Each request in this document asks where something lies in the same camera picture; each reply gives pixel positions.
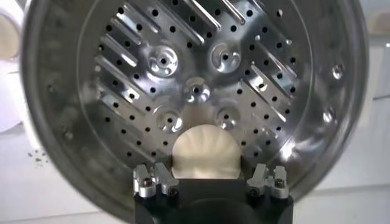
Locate dark crumbs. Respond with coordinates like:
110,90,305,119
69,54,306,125
26,148,49,169

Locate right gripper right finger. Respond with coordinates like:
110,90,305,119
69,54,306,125
246,163,289,199

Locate white round plate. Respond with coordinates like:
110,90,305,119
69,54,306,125
0,0,25,61

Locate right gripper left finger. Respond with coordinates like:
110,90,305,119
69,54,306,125
133,162,180,198

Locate stainless steel steamer basket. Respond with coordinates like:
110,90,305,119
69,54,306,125
0,0,386,224

